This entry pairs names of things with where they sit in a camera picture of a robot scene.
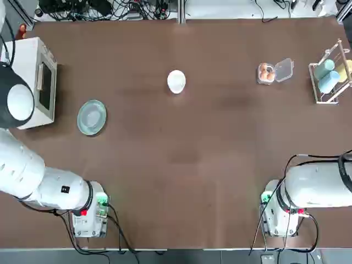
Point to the red emergency stop button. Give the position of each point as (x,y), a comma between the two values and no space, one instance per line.
(22,28)

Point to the pale yellow cup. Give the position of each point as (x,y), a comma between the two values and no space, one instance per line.
(347,70)

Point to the white bowl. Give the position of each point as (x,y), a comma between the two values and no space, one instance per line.
(176,81)

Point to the aluminium frame rail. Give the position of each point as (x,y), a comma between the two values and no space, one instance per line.
(345,9)

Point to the pale green cup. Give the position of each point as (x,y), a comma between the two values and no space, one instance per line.
(324,68)

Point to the pale blue cup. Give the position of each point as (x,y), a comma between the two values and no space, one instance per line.
(328,81)

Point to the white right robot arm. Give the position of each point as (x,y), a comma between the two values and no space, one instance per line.
(316,184)

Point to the grey socket box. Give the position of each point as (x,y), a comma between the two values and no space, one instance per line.
(268,259)

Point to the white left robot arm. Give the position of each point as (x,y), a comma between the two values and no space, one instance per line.
(41,178)

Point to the white toaster oven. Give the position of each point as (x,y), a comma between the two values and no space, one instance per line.
(27,55)

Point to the clear plastic egg carton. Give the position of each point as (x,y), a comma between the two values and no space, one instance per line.
(283,70)

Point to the pale green plate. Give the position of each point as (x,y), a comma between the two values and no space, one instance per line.
(82,121)

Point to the black electronics box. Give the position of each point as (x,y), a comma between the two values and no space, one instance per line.
(60,5)

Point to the aluminium frame post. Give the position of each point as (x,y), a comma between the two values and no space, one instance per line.
(181,11)

